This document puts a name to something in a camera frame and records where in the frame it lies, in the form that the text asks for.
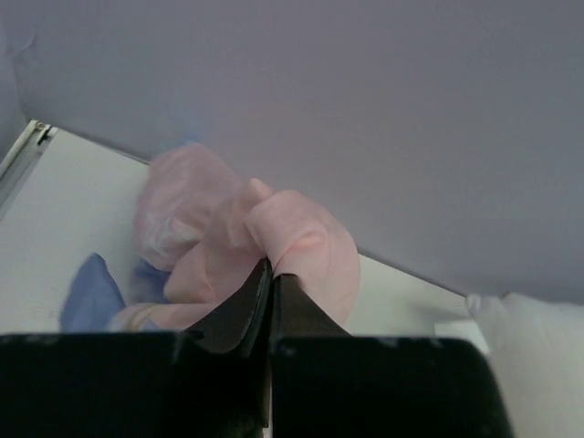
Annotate blue and pink printed pillowcase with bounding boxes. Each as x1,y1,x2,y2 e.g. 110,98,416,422
59,142,360,333

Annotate white pillow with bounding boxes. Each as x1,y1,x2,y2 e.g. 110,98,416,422
433,291,584,438

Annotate left aluminium side rail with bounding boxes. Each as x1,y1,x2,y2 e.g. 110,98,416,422
1,120,58,218

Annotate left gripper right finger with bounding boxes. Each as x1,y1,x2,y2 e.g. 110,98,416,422
271,274,350,340

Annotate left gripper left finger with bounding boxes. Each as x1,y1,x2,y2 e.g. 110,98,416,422
185,258,273,358

